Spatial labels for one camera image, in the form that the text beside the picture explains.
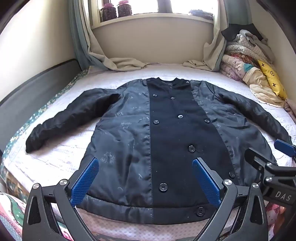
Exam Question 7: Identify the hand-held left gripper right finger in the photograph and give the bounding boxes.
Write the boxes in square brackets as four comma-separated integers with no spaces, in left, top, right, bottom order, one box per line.
[192,158,269,241]

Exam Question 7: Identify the cream blanket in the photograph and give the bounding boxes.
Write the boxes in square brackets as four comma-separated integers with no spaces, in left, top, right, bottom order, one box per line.
[242,67,286,108]

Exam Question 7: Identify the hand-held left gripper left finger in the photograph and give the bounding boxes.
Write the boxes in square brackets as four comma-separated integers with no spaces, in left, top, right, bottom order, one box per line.
[22,158,100,241]

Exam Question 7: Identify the dark purple windowsill bundle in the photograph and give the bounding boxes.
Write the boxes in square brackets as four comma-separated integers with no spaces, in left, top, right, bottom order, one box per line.
[188,9,213,20]

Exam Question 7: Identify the beige curtain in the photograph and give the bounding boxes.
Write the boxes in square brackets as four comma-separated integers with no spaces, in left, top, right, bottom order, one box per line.
[183,0,228,71]
[80,0,153,71]

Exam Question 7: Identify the pink floral quilt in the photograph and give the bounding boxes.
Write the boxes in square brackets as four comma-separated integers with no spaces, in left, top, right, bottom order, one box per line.
[220,53,262,81]

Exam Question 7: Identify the yellow patterned pillow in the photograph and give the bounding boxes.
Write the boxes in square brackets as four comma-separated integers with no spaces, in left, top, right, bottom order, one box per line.
[257,60,288,100]

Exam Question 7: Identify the teal curtain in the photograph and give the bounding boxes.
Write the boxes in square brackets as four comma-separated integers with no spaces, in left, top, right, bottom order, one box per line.
[227,0,257,29]
[68,0,93,69]

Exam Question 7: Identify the brown knitted cloth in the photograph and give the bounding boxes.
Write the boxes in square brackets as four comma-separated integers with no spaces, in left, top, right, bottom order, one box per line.
[284,98,296,116]

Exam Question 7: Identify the window with white frame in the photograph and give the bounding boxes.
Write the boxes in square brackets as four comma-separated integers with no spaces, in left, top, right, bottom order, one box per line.
[91,0,220,29]

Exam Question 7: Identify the pink printed pajama pants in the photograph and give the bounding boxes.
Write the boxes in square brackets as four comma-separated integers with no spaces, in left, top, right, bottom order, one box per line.
[0,192,288,241]

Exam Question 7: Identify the grey polka dot blanket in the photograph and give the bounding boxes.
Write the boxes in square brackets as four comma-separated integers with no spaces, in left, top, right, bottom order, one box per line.
[225,29,275,63]

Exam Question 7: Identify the jar with pink lid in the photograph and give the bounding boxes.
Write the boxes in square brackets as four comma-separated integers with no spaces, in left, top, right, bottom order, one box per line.
[117,0,133,17]
[101,3,117,22]

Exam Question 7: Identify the teal floral bed sheet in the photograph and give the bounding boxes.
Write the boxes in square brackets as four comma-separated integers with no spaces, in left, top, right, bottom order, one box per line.
[0,70,89,200]

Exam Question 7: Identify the white quilted bed pad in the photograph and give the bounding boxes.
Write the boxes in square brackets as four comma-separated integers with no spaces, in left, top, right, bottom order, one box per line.
[0,62,296,241]

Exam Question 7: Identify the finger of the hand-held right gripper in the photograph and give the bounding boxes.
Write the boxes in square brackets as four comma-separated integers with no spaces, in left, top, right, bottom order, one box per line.
[273,138,296,161]
[245,147,278,179]

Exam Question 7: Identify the black cloth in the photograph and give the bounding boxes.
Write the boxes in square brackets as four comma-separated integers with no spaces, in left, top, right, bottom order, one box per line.
[221,23,264,42]

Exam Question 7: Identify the dark blue buttoned jacket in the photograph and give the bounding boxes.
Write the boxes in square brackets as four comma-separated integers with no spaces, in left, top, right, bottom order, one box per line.
[25,77,292,225]

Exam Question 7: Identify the dark grey bed board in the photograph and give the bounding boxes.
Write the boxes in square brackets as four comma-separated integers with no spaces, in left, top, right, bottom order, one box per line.
[0,59,81,158]

